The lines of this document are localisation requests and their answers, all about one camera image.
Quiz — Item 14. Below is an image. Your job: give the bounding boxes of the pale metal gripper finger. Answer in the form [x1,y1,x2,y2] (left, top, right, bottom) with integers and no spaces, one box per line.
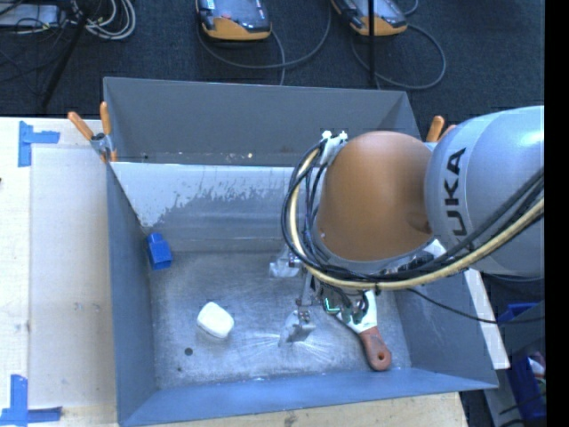
[277,310,300,348]
[291,310,318,344]

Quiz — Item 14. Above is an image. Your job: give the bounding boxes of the grey metal bin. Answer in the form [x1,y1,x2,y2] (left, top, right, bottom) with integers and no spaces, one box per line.
[101,77,511,427]

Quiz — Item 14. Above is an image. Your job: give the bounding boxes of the clear crumpled plastic piece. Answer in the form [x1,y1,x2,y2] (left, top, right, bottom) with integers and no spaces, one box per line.
[268,246,303,279]

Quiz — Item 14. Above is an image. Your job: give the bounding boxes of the white rounded sponge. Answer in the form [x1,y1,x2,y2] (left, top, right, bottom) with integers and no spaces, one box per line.
[196,301,236,340]

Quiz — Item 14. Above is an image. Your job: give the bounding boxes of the blue plastic block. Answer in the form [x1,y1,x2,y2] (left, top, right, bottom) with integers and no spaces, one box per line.
[146,232,174,271]

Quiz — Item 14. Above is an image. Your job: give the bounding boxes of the white tool with brown handle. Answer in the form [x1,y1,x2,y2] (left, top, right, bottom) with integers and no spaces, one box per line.
[342,314,393,372]

